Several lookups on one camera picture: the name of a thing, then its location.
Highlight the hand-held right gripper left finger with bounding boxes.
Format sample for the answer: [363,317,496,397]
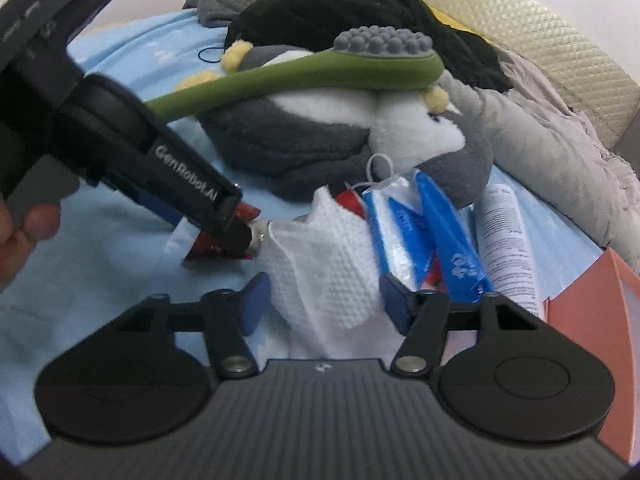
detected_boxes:
[107,272,272,380]

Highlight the grey penguin plush toy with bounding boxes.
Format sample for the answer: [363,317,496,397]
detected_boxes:
[177,40,496,211]

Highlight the person's left hand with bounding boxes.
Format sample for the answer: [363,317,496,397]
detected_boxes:
[0,195,63,292]

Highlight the white paper tissue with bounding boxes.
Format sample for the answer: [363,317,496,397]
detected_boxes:
[260,185,403,348]

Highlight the grey duvet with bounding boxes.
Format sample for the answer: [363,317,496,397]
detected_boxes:
[440,40,640,267]

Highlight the green long-handled massage brush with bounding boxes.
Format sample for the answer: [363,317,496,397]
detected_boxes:
[145,25,446,123]

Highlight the light blue bed sheet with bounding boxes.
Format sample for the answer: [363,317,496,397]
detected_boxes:
[0,10,608,411]

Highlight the cream padded headboard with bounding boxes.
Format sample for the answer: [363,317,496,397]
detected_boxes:
[400,0,640,151]

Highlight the grey cloth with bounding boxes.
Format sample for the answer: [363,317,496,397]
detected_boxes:
[182,0,281,28]

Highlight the solid blue plastic packet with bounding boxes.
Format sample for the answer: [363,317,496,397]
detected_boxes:
[415,170,495,303]

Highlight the white tube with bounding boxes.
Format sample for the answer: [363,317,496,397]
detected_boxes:
[472,182,547,320]

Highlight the clear blue-striped plastic packet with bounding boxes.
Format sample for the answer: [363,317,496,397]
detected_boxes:
[360,170,437,291]

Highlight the yellow pillow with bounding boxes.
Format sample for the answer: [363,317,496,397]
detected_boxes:
[427,5,493,46]

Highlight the red snack packet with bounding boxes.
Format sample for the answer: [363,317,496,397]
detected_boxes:
[182,202,263,262]
[334,187,367,220]

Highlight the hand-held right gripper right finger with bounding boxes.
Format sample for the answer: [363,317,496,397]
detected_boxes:
[379,274,541,378]

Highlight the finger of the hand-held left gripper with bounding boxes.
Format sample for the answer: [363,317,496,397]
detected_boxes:
[131,191,183,228]
[197,195,268,261]

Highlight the black jacket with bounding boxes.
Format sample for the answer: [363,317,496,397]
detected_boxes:
[225,0,513,93]

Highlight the orange cardboard box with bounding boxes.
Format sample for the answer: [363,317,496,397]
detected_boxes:
[545,247,640,466]

